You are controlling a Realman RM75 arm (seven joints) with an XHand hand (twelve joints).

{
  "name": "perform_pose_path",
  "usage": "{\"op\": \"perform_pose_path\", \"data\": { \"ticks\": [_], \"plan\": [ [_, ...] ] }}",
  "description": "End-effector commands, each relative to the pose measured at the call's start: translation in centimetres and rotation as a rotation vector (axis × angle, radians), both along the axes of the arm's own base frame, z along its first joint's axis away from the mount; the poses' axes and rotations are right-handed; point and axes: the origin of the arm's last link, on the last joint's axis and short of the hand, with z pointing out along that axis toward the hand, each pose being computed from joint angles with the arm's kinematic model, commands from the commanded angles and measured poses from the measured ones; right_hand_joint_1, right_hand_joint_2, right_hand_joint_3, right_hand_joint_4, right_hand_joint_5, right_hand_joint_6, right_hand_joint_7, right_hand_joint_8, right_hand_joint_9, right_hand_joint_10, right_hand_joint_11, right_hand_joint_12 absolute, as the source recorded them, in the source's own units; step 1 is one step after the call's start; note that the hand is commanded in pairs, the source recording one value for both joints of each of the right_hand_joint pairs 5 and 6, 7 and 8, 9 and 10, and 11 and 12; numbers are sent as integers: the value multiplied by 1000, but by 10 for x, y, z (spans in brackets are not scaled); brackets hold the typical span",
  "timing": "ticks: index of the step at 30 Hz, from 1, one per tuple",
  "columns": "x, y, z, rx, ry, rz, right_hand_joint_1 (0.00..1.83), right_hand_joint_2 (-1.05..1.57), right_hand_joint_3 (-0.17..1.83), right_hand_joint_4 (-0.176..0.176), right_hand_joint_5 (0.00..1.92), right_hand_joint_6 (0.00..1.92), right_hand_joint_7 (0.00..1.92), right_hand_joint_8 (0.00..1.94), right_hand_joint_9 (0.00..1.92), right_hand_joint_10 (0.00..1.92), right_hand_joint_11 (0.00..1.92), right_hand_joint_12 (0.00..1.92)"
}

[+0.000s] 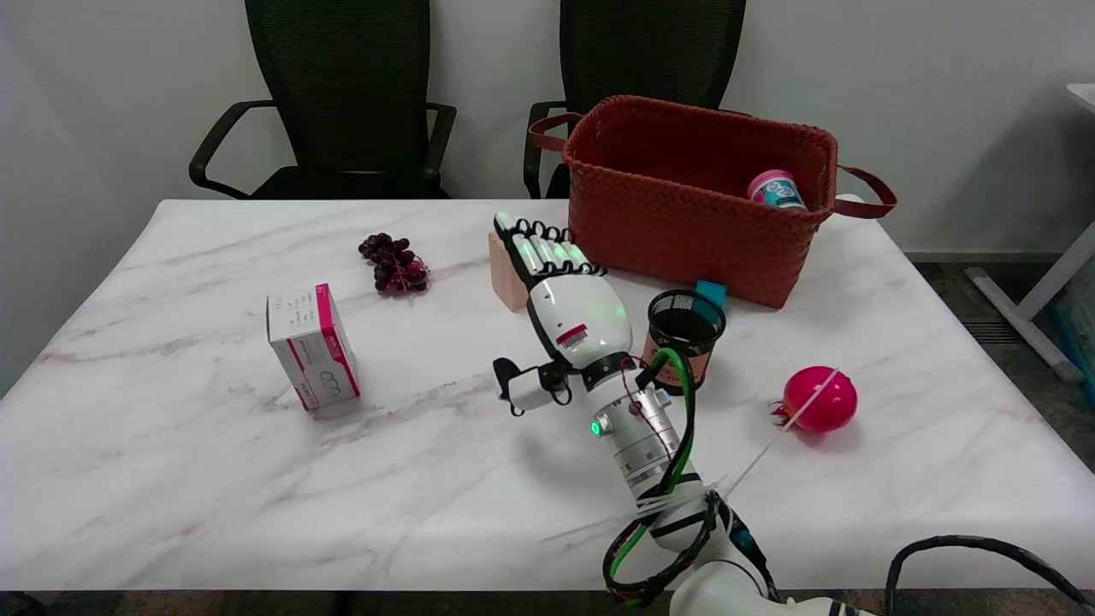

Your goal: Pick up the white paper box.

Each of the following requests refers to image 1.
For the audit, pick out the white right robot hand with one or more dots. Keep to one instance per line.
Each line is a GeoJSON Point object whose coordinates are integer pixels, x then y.
{"type": "Point", "coordinates": [575, 315]}

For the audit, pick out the white pink paper box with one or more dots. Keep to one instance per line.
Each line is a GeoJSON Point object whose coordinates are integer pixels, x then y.
{"type": "Point", "coordinates": [312, 351]}

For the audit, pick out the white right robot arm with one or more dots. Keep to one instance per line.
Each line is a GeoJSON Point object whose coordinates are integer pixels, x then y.
{"type": "Point", "coordinates": [643, 438]}

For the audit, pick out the peach pink rectangular block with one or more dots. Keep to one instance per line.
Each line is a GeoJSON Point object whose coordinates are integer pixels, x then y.
{"type": "Point", "coordinates": [507, 281]}

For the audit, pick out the black mesh pen holder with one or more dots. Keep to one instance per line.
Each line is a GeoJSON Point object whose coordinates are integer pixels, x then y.
{"type": "Point", "coordinates": [699, 320]}

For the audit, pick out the small blue block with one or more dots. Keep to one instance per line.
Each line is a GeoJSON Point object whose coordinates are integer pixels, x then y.
{"type": "Point", "coordinates": [712, 292]}

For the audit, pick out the red woven basket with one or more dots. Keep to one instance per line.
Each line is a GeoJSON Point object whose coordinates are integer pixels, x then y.
{"type": "Point", "coordinates": [684, 224]}

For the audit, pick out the dark purple grape bunch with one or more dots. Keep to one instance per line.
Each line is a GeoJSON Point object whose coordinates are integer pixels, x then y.
{"type": "Point", "coordinates": [395, 263]}

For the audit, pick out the white zip tie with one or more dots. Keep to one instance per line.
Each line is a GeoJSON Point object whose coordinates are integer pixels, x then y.
{"type": "Point", "coordinates": [770, 449]}

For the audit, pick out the pink lidded teal cup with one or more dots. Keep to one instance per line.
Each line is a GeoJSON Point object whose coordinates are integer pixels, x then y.
{"type": "Point", "coordinates": [777, 190]}

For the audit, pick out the pink plastic ball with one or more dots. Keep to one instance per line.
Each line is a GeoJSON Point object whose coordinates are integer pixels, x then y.
{"type": "Point", "coordinates": [819, 400]}

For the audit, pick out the black mesh office chair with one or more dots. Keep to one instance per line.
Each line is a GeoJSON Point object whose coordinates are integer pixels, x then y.
{"type": "Point", "coordinates": [650, 47]}
{"type": "Point", "coordinates": [342, 85]}

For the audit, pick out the white side desk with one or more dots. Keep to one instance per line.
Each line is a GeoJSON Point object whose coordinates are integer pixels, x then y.
{"type": "Point", "coordinates": [1048, 287]}

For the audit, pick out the blue storage bin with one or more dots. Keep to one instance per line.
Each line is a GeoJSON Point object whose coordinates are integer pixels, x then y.
{"type": "Point", "coordinates": [1080, 329]}

